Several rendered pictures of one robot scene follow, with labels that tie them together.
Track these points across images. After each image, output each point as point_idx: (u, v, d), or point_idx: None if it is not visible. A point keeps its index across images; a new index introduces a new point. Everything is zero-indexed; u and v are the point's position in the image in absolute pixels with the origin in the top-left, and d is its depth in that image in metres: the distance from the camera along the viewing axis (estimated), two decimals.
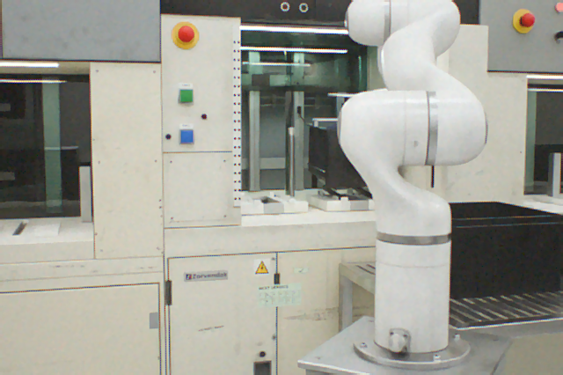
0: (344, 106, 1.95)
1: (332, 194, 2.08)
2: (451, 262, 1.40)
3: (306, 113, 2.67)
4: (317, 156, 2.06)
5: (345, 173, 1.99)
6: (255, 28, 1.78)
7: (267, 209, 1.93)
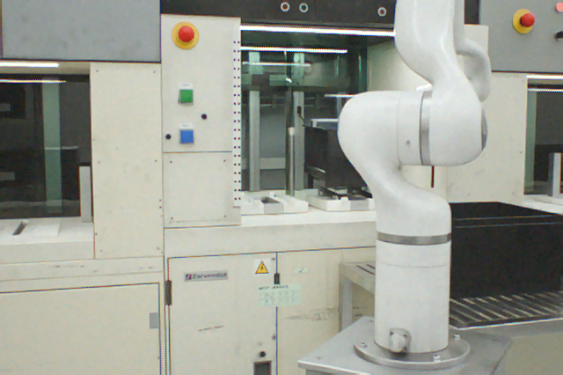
0: None
1: (330, 194, 2.09)
2: (451, 262, 1.40)
3: (306, 113, 2.67)
4: (315, 156, 2.07)
5: (345, 173, 2.00)
6: (255, 28, 1.78)
7: (267, 209, 1.93)
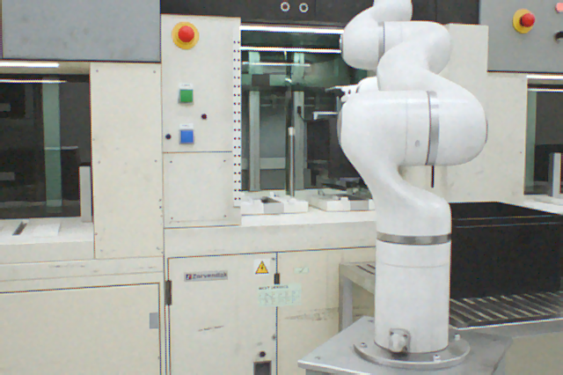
0: (336, 94, 2.00)
1: (332, 187, 2.06)
2: (451, 262, 1.40)
3: (306, 113, 2.67)
4: (317, 149, 2.05)
5: (347, 164, 1.98)
6: (255, 28, 1.78)
7: (267, 209, 1.93)
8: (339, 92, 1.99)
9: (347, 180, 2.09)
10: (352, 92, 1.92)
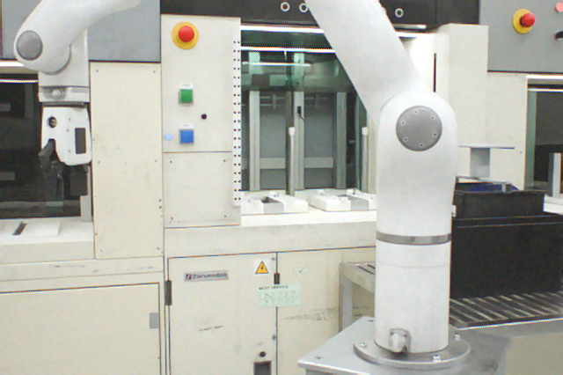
0: (44, 151, 1.08)
1: None
2: (451, 262, 1.40)
3: (306, 113, 2.67)
4: None
5: None
6: (255, 28, 1.78)
7: (267, 209, 1.93)
8: (44, 148, 1.09)
9: None
10: (52, 112, 1.10)
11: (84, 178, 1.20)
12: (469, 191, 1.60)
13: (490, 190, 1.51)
